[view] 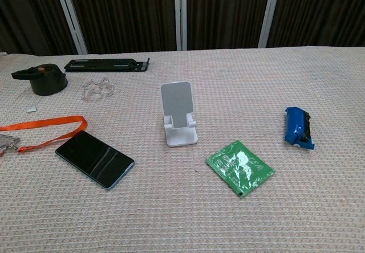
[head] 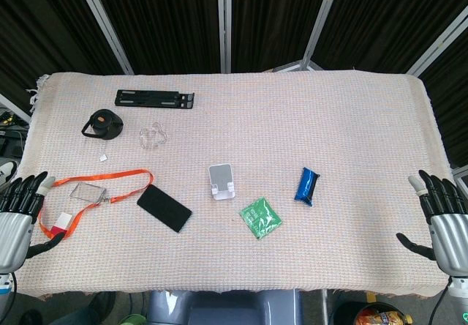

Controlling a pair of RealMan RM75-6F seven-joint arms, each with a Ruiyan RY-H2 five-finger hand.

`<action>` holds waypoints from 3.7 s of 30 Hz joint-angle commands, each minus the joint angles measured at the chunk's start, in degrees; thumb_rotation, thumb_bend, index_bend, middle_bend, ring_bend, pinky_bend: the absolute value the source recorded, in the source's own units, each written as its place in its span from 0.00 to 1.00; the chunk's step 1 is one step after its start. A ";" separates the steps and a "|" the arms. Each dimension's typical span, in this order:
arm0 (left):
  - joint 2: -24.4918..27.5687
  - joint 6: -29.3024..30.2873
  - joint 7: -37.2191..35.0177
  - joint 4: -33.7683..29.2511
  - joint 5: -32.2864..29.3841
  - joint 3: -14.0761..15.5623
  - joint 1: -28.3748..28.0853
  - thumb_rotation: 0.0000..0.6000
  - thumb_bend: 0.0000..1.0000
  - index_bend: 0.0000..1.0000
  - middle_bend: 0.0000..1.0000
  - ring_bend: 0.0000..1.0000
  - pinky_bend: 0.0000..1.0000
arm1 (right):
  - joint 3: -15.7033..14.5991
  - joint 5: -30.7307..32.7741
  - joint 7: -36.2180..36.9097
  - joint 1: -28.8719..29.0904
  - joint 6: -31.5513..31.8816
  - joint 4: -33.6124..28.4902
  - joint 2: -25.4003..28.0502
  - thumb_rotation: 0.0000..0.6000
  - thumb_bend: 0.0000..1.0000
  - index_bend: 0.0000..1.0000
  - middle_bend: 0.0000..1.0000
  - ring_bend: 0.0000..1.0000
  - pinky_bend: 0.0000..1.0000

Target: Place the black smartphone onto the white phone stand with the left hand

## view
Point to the clear badge holder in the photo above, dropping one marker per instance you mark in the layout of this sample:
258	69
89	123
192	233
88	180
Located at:
6	143

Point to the beige woven tablecloth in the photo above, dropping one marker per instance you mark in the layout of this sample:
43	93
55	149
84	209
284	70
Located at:
182	207

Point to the clear plastic clip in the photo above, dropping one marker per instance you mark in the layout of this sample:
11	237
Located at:
97	92

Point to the black smartphone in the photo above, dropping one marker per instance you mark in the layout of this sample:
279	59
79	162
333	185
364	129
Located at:
94	159

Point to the dark green bottle lid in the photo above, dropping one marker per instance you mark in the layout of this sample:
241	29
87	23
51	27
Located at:
42	79

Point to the white phone stand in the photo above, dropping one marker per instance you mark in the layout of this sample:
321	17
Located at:
178	112

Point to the black flat bracket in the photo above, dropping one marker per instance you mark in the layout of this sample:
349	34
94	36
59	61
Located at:
102	65

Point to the green foil packet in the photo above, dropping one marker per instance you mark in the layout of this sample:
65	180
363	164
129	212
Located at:
240	168

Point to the blue snack packet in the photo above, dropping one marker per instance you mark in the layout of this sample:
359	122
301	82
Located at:
296	124

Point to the small white paper scrap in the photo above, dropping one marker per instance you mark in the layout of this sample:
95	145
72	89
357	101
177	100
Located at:
32	109

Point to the white frame post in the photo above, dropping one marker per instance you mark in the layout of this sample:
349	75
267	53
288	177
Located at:
71	16
180	13
269	12

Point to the dark brown curtain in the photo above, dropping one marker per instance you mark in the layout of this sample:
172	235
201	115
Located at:
128	13

